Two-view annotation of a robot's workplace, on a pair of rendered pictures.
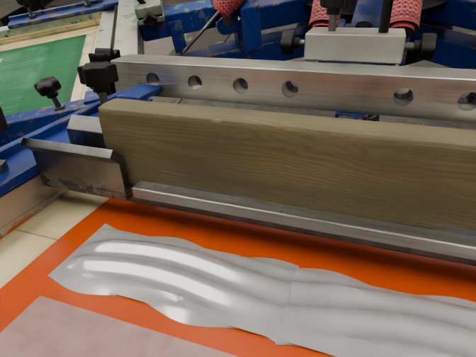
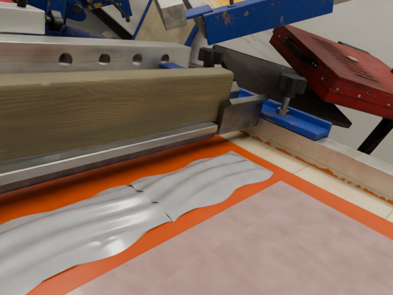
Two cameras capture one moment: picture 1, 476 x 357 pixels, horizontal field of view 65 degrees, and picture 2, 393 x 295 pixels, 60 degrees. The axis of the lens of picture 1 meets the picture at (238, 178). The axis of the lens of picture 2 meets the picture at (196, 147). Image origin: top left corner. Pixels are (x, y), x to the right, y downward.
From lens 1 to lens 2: 23 cm
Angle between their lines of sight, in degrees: 64
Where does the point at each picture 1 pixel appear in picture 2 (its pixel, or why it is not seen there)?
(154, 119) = not seen: outside the picture
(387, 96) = (54, 60)
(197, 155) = (24, 123)
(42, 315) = not seen: outside the picture
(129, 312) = (75, 279)
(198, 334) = (137, 249)
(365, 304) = (178, 181)
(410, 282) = (175, 164)
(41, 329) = not seen: outside the picture
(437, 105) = (88, 64)
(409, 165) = (169, 92)
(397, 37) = (39, 11)
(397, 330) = (200, 182)
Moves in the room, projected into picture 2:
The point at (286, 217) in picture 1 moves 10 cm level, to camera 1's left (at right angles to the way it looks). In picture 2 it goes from (113, 150) to (37, 215)
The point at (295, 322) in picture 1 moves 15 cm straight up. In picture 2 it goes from (169, 206) to (239, 64)
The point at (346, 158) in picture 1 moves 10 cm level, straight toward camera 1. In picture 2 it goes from (140, 95) to (210, 159)
